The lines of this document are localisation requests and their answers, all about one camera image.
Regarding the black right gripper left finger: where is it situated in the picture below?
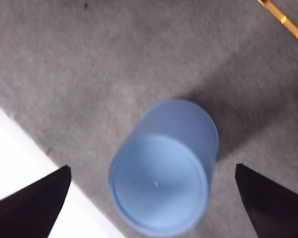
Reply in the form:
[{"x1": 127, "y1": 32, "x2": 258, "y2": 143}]
[{"x1": 0, "y1": 165, "x2": 72, "y2": 238}]

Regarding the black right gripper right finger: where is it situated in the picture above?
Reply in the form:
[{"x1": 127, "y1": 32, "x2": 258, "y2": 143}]
[{"x1": 235, "y1": 163, "x2": 298, "y2": 238}]

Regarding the blue ribbed plastic cup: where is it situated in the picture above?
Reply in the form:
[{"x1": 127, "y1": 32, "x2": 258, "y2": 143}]
[{"x1": 108, "y1": 98, "x2": 220, "y2": 238}]

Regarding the gold wire cup holder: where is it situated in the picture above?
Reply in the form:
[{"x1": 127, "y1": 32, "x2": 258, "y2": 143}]
[{"x1": 257, "y1": 0, "x2": 298, "y2": 49}]

